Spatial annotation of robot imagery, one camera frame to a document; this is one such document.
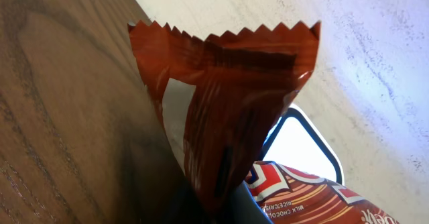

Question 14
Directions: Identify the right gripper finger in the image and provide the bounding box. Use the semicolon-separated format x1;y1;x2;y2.
160;176;273;224

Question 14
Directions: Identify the white barcode scanner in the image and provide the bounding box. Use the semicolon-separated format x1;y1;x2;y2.
259;103;345;184

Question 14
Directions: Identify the red toffee candy bar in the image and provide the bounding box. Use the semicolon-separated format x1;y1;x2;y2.
128;22;394;223

